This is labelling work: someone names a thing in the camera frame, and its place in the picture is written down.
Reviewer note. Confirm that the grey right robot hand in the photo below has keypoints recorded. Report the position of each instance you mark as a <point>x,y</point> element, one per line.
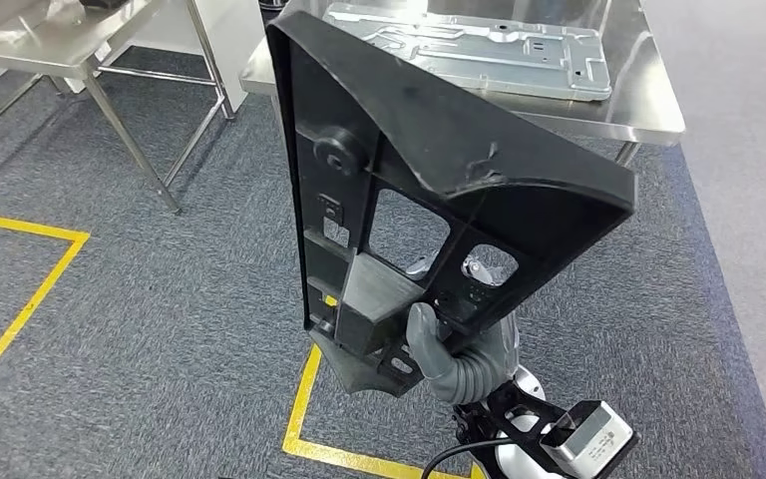
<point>428,337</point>

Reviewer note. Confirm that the black plastic plate frame part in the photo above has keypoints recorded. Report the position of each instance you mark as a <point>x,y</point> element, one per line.
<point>456,132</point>

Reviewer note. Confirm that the stainless steel workbench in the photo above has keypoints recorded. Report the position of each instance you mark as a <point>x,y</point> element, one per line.
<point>634,112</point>

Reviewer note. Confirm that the stamped silver metal plate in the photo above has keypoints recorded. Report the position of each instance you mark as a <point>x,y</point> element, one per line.
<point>489,59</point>

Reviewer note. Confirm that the stainless steel table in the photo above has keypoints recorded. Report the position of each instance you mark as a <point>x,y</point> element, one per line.
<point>59,46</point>

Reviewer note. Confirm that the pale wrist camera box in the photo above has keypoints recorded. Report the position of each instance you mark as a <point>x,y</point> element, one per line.
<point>588,439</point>

